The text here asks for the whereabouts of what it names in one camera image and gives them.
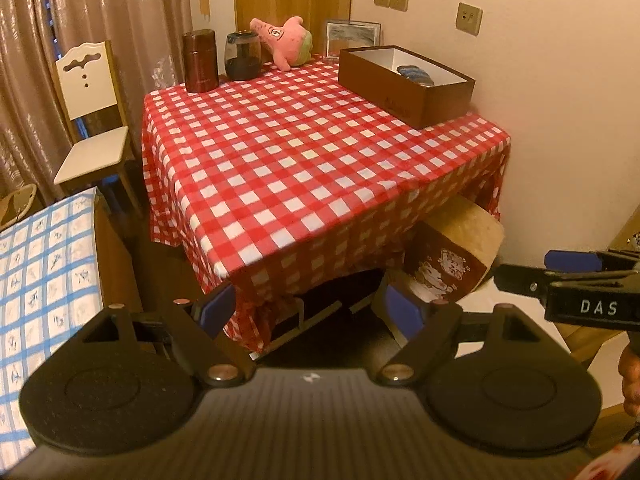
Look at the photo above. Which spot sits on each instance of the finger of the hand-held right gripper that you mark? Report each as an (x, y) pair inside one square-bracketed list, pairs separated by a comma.
[(520, 280), (572, 261)]

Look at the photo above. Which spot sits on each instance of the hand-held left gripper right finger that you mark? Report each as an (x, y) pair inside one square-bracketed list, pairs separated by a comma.
[(400, 311)]

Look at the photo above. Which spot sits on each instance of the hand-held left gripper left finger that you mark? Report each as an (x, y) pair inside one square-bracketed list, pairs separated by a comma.
[(220, 306)]

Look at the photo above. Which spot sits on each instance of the brown cardboard box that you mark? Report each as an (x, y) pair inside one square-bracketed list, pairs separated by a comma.
[(380, 90)]

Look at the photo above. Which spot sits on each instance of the dark printed cloth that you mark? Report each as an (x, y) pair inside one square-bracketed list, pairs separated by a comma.
[(415, 74)]

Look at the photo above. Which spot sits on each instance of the person's right hand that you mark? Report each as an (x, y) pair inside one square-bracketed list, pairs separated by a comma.
[(630, 380)]

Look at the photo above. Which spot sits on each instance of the printed round stool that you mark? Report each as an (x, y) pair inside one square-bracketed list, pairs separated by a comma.
[(465, 240)]

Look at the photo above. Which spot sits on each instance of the brown wooden cabinet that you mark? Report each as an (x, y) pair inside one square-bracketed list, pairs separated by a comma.
[(117, 260)]

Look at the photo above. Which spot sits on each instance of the red checkered tablecloth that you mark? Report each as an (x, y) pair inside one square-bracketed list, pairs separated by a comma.
[(300, 175)]

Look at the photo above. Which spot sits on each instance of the red white printed cloth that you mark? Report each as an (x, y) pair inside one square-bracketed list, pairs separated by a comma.
[(610, 465)]

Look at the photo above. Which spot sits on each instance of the blue checkered cloth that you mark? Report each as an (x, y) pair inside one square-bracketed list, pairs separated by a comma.
[(45, 285)]

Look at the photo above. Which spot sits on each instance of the white wooden chair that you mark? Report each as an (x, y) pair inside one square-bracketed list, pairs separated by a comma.
[(95, 152)]

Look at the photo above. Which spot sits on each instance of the tan woven basket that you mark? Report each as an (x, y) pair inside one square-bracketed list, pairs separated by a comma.
[(15, 207)]

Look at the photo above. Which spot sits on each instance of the brown canister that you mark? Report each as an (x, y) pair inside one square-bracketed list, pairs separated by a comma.
[(200, 60)]

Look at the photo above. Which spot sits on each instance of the dark glass jar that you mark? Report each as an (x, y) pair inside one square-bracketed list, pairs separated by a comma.
[(243, 57)]

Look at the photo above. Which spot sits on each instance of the pink starfish plush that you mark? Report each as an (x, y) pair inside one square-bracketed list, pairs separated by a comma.
[(292, 45)]

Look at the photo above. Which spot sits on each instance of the beige curtain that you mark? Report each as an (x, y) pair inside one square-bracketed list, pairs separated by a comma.
[(100, 10)]

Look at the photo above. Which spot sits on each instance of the large beige wall socket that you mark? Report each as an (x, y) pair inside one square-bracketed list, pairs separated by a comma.
[(469, 18)]

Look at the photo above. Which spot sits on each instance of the grey picture frame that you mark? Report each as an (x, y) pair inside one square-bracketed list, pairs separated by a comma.
[(352, 35)]

